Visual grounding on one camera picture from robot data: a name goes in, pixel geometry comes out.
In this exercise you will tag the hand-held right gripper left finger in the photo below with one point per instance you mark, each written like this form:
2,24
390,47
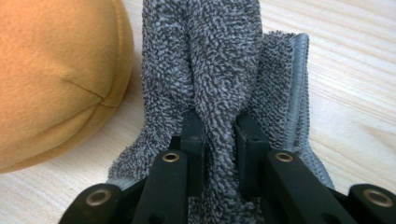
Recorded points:
191,146

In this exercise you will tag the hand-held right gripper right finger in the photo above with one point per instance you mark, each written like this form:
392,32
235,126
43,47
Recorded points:
250,149

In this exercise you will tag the grey towel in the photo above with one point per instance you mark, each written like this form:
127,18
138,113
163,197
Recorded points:
218,62

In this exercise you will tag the orange plush toy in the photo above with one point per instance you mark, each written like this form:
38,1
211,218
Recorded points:
59,81

